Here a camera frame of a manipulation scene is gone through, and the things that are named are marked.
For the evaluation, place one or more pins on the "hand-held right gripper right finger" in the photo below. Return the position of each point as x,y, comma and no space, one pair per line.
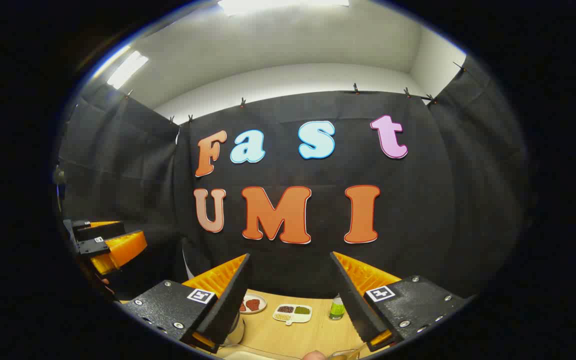
353,306

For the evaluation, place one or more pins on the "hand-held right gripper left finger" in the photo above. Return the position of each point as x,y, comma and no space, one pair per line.
230,306

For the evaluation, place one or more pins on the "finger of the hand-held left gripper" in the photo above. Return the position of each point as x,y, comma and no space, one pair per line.
98,231
93,246

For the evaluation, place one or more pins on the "dark silver rice cooker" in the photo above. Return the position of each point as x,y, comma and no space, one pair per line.
233,330

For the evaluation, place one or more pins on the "clear container of white rice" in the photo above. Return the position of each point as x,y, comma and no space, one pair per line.
258,356

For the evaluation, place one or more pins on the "green label plastic bottle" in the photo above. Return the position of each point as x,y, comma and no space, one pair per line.
337,310

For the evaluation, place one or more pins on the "red meat slice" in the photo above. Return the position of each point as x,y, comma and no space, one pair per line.
253,303

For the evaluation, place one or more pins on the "round white plate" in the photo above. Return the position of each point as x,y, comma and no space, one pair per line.
259,309

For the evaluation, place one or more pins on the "white divided dish of beans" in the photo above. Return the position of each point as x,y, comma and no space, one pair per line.
292,314

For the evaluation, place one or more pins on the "ceiling light panel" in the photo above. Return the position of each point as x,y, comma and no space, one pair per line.
127,69
283,5

